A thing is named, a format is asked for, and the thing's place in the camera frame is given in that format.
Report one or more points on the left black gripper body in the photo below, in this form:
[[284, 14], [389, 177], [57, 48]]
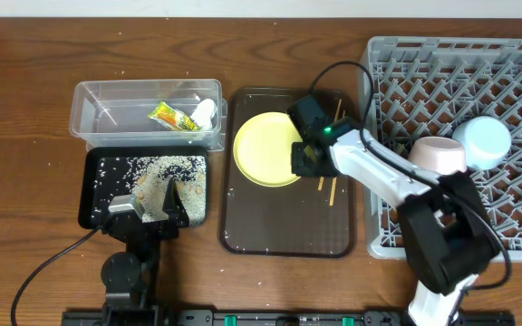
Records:
[[145, 225]]

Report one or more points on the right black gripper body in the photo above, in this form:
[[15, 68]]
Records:
[[303, 164]]

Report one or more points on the yellow round plate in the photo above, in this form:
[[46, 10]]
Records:
[[262, 149]]

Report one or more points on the green snack wrapper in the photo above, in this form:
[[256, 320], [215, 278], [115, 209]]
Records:
[[172, 118]]

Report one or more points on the white napkin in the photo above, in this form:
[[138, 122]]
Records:
[[203, 114]]

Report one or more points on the pink bowl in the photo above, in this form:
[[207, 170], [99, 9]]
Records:
[[442, 155]]

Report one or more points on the light blue bowl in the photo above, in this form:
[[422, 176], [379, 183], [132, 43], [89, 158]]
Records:
[[486, 142]]

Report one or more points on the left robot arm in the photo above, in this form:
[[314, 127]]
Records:
[[130, 276]]

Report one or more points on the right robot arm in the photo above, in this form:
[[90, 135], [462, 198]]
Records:
[[447, 238]]

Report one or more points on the grey dishwasher rack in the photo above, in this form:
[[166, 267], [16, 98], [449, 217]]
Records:
[[414, 87]]

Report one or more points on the spilled rice pile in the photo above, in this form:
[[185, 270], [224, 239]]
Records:
[[147, 179]]

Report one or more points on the black plastic tray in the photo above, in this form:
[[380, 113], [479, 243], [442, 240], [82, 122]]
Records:
[[96, 154]]

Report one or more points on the dark brown serving tray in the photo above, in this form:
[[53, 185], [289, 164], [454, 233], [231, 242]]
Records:
[[294, 220]]

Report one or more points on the clear plastic bin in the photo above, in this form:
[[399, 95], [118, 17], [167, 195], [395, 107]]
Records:
[[116, 113]]

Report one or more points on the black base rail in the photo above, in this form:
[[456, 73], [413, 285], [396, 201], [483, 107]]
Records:
[[243, 318]]

